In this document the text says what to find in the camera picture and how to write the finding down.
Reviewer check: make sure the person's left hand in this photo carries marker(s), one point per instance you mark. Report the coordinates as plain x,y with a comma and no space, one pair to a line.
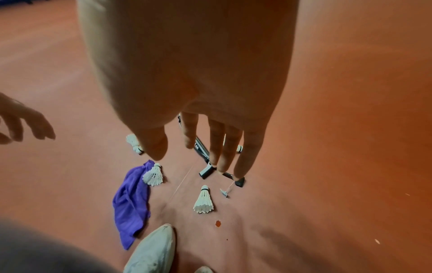
20,114

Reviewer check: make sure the person's right hand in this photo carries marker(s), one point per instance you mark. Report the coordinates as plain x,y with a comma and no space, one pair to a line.
189,58

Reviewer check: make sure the white feather shuttlecock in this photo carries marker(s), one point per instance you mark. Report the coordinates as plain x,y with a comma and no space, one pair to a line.
239,148
154,175
134,142
203,200

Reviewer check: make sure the purple cloth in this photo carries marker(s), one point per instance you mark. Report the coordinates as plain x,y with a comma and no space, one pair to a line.
131,197

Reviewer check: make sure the white shoe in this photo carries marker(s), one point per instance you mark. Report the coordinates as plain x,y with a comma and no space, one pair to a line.
153,250
204,269

